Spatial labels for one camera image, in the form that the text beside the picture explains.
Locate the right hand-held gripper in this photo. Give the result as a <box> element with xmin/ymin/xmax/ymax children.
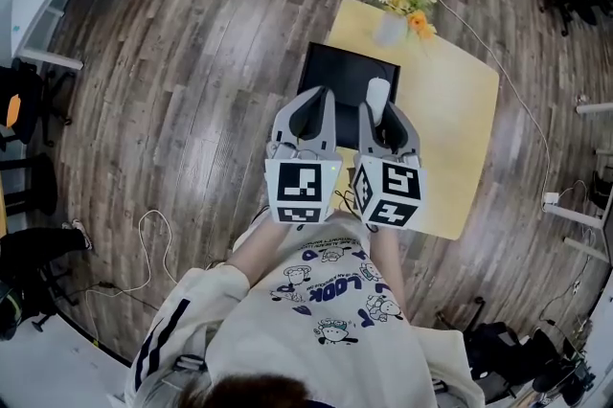
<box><xmin>352</xmin><ymin>101</ymin><xmax>429</xmax><ymax>232</ymax></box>

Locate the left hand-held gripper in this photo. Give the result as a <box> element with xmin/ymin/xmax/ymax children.
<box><xmin>263</xmin><ymin>85</ymin><xmax>344</xmax><ymax>226</ymax></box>

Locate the small white cylinder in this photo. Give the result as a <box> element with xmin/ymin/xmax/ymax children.
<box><xmin>365</xmin><ymin>77</ymin><xmax>392</xmax><ymax>128</ymax></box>

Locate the black box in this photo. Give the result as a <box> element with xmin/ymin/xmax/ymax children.
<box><xmin>296</xmin><ymin>41</ymin><xmax>403</xmax><ymax>149</ymax></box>

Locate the person's left forearm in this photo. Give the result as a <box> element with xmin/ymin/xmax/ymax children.
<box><xmin>223</xmin><ymin>217</ymin><xmax>289</xmax><ymax>291</ymax></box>

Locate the person's right forearm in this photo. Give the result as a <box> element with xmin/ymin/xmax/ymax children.
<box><xmin>370</xmin><ymin>227</ymin><xmax>412</xmax><ymax>322</ymax></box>

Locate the white vase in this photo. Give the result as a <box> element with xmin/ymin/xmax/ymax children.
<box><xmin>373</xmin><ymin>10</ymin><xmax>409</xmax><ymax>48</ymax></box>

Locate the white printed shirt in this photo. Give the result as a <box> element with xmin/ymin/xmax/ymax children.
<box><xmin>125</xmin><ymin>208</ymin><xmax>486</xmax><ymax>408</ymax></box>

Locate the black stool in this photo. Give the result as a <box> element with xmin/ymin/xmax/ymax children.
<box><xmin>0</xmin><ymin>151</ymin><xmax>59</xmax><ymax>219</ymax></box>

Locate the orange cloth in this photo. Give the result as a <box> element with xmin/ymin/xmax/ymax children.
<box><xmin>5</xmin><ymin>93</ymin><xmax>22</xmax><ymax>129</ymax></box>

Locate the black helmet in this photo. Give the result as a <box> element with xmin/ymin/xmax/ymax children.
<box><xmin>0</xmin><ymin>284</ymin><xmax>26</xmax><ymax>341</ymax></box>

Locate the white curved desk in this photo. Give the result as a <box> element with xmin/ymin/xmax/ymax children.
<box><xmin>0</xmin><ymin>313</ymin><xmax>136</xmax><ymax>408</ymax></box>

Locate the long white cable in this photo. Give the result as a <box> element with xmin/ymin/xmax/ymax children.
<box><xmin>261</xmin><ymin>0</ymin><xmax>553</xmax><ymax>199</ymax></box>

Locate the white desk frame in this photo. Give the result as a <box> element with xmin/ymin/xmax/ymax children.
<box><xmin>542</xmin><ymin>101</ymin><xmax>613</xmax><ymax>264</ymax></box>

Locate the looped white floor cable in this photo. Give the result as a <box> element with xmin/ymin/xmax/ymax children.
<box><xmin>84</xmin><ymin>209</ymin><xmax>174</xmax><ymax>346</ymax></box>

